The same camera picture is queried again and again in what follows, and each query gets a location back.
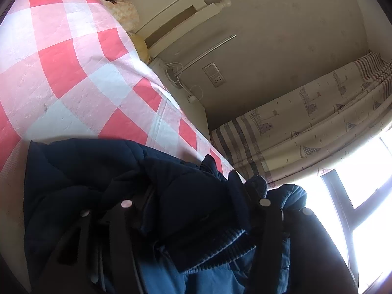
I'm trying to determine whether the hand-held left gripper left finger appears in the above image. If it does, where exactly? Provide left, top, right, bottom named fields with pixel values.
left=52, top=199, right=144, bottom=294

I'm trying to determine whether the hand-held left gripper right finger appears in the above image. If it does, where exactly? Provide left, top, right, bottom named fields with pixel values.
left=229, top=169, right=359, bottom=294

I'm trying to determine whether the blue puffer jacket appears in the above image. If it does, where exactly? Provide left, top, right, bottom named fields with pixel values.
left=23, top=138, right=308, bottom=294

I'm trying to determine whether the sailboat print curtain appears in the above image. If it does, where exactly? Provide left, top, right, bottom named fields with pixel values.
left=211, top=50, right=392, bottom=190

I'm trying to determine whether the white nightstand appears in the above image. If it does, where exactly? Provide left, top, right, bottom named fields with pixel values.
left=148, top=58, right=212, bottom=135

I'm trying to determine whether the pink checked bed sheet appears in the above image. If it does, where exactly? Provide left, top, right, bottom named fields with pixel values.
left=0, top=0, right=245, bottom=190

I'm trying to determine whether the thin metal pole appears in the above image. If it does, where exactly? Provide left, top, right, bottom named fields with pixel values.
left=181, top=35, right=237, bottom=69

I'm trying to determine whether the cream yellow pillow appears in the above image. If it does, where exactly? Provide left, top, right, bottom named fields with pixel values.
left=101, top=0, right=140, bottom=34

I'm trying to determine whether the white bed headboard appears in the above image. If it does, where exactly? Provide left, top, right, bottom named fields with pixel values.
left=107, top=0, right=232, bottom=59

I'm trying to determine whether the dark window frame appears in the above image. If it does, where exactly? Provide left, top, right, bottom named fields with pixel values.
left=320, top=135, right=392, bottom=294

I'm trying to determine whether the white charger cable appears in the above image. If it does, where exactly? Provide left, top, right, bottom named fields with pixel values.
left=165, top=62, right=204, bottom=103

